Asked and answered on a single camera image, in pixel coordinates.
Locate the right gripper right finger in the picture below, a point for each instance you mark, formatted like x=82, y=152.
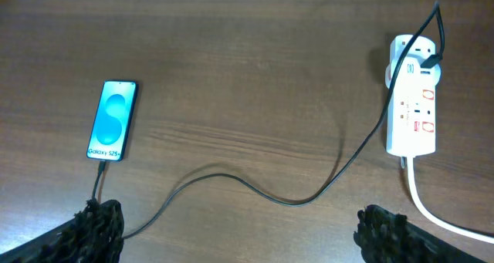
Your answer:
x=384, y=237

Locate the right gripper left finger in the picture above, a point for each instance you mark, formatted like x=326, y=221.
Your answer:
x=94, y=235

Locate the blue screen smartphone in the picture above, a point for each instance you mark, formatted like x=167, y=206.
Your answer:
x=111, y=125

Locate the white power strip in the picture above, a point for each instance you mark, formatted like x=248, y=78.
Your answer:
x=411, y=114

